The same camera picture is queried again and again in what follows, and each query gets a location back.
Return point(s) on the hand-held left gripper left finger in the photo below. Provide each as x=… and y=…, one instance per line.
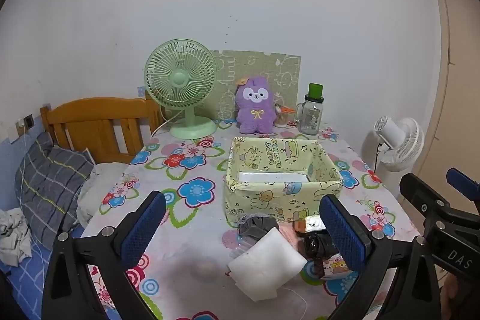
x=146, y=226

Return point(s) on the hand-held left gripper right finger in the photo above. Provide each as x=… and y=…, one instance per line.
x=343, y=233

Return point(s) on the wooden bed headboard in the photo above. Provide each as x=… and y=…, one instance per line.
x=93, y=125

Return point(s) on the yellow printed fabric box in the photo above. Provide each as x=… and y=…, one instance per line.
x=262, y=198

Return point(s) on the green desk fan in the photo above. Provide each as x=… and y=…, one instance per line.
x=180, y=78

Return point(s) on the white blanket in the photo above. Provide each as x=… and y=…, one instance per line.
x=101, y=181

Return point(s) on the crumpled white grey cloth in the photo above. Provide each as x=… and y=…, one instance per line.
x=13, y=237

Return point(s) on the wall socket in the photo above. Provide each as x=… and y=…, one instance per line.
x=25, y=123

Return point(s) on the cartoon printed small packet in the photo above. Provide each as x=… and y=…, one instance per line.
x=333, y=267

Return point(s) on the black knitted cloth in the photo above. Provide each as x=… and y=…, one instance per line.
x=317, y=247

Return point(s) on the floral tablecloth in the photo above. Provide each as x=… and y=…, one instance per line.
x=180, y=267

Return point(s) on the white foam pad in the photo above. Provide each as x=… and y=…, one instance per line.
x=264, y=263

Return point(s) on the green printed board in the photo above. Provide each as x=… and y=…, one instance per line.
x=262, y=69

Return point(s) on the grey scrunchie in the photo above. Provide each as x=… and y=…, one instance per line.
x=255, y=226

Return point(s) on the grey plaid pillow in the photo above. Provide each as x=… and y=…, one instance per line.
x=52, y=188

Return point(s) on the pink tissue packet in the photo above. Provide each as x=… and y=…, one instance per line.
x=292, y=233

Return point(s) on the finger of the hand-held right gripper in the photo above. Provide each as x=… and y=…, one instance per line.
x=422, y=194
x=465, y=185

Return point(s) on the blue checked bed sheet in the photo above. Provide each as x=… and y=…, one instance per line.
x=26, y=282

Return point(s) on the glass jar with green lid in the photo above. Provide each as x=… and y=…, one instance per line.
x=310, y=115

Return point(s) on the clear plastic package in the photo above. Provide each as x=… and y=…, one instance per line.
x=240, y=248

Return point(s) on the purple plush toy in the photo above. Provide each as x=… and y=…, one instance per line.
x=255, y=113

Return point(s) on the beige door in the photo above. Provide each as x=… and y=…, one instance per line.
x=453, y=80

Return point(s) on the cotton swab jar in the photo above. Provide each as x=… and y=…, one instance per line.
x=282, y=119

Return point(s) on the orange snack packet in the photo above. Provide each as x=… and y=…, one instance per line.
x=309, y=224

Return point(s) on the white floor fan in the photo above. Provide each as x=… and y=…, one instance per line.
x=403, y=143

